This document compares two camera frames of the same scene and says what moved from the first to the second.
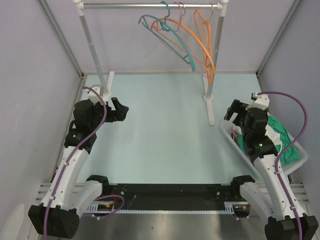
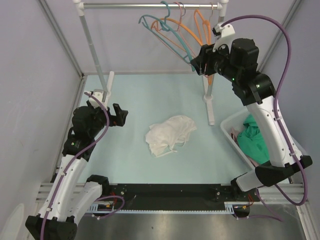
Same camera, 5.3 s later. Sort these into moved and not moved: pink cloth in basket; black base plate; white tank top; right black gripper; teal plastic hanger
Moved: white tank top; right black gripper
Not moved: pink cloth in basket; black base plate; teal plastic hanger
